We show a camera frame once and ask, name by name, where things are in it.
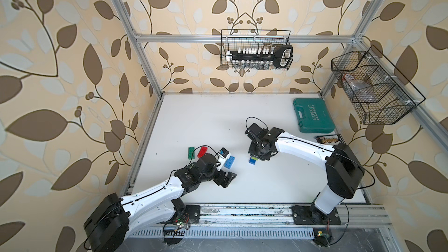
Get light blue long lego brick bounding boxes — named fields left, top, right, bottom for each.
left=224, top=156, right=235, bottom=169

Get small lego bricks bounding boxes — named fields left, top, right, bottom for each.
left=248, top=156, right=258, bottom=165

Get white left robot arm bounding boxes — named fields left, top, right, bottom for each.
left=83, top=149, right=237, bottom=252

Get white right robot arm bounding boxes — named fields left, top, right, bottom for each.
left=245, top=123, right=365, bottom=219

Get red long lego brick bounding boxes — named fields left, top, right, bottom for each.
left=197, top=146, right=208, bottom=158

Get green long lego brick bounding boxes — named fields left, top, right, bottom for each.
left=188, top=147, right=196, bottom=160

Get green plastic tool case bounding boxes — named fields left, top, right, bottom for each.
left=293, top=98, right=336, bottom=134

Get black battery charging board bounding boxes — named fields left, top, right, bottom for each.
left=315, top=134, right=345, bottom=145

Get black socket tool set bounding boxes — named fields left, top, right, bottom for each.
left=224, top=44, right=294, bottom=70

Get plastic bag in basket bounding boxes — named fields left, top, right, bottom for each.
left=342, top=73, right=377, bottom=103

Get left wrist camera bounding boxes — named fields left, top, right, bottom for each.
left=217, top=148, right=231, bottom=170

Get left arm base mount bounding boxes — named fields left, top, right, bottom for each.
left=164, top=205, right=201, bottom=224

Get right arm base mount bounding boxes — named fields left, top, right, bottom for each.
left=291, top=205, right=341, bottom=226

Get back wire basket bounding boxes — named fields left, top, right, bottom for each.
left=219, top=29, right=294, bottom=71

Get wire basket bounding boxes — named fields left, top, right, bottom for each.
left=219, top=29, right=294, bottom=71
left=331, top=45, right=426, bottom=125

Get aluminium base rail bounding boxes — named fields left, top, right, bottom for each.
left=126, top=204, right=393, bottom=240

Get right wire basket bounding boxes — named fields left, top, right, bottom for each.
left=331, top=45, right=426, bottom=125

